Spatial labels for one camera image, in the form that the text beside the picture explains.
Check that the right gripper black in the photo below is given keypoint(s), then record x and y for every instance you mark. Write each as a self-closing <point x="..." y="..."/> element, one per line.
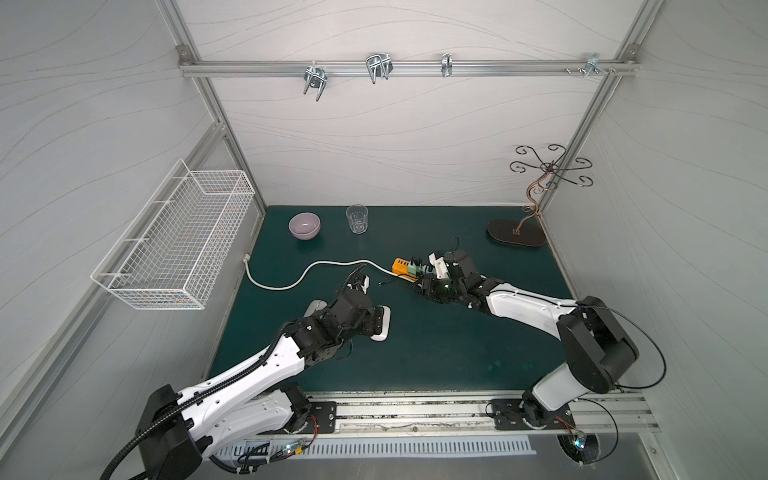
<point x="429" y="284"/>

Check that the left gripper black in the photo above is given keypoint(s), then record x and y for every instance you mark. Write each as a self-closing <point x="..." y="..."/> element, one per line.
<point x="365" y="300"/>

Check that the white wireless mouse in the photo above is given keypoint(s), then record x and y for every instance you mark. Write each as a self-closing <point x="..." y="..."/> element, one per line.
<point x="381" y="323"/>

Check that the silver wireless mouse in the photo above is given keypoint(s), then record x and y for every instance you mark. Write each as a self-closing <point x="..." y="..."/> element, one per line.
<point x="314" y="306"/>

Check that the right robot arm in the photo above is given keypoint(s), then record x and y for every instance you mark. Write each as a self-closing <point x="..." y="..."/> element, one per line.
<point x="598" y="351"/>

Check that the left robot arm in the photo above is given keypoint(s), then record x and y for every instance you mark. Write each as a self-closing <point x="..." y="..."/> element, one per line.
<point x="179" y="430"/>

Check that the orange power strip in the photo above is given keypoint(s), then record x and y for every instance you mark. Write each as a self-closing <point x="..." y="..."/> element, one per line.
<point x="400" y="268"/>

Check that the brown metal jewelry stand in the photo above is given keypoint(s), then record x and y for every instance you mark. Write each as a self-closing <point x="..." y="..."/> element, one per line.
<point x="527" y="232"/>

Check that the pink bowl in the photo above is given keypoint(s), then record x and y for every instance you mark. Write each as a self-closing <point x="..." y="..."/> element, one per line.
<point x="305" y="226"/>

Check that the clear glass cup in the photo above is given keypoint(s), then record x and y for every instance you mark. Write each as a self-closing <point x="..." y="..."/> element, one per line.
<point x="357" y="216"/>

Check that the metal clamp hook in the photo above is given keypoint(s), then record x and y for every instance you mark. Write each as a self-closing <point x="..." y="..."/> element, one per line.
<point x="379" y="65"/>

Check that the metal u-bolt hook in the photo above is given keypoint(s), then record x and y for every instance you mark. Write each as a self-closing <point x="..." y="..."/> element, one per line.
<point x="315" y="78"/>

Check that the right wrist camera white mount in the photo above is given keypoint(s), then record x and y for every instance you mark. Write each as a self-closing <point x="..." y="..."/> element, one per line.
<point x="439" y="266"/>

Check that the white vented cable duct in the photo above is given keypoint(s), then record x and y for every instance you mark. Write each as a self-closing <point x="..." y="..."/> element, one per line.
<point x="418" y="447"/>

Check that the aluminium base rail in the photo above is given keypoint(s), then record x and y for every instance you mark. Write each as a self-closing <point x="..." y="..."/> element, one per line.
<point x="419" y="414"/>

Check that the white wire basket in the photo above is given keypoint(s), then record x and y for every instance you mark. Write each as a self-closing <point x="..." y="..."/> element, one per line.
<point x="170" y="255"/>

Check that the small metal ring hook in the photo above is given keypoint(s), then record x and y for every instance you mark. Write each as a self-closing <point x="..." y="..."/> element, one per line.
<point x="446" y="65"/>

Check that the right metal bracket hook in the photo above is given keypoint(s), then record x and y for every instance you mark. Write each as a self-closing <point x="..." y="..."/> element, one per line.
<point x="591" y="67"/>

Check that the aluminium crossbar rail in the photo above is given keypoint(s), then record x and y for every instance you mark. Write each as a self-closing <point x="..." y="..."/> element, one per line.
<point x="401" y="68"/>

